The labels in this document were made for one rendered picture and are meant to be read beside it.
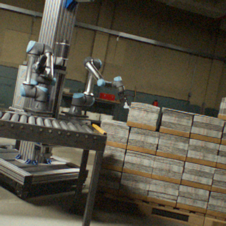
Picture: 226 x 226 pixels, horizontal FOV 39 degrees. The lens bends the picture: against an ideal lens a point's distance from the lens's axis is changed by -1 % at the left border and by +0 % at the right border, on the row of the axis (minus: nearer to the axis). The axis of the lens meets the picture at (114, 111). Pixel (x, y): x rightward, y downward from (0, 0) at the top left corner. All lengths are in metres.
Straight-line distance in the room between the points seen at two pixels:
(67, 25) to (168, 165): 1.78
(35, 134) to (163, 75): 8.41
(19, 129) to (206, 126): 1.75
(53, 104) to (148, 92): 7.10
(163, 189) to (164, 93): 7.44
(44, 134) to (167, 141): 1.33
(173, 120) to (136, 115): 0.36
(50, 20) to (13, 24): 6.24
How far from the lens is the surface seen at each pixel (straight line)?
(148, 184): 3.23
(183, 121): 3.14
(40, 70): 2.72
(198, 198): 3.29
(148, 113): 3.11
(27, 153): 3.55
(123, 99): 3.28
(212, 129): 3.19
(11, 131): 2.29
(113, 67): 9.92
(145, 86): 10.22
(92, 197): 2.46
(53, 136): 2.30
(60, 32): 3.49
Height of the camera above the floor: 1.12
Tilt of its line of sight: 3 degrees down
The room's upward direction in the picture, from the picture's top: 11 degrees clockwise
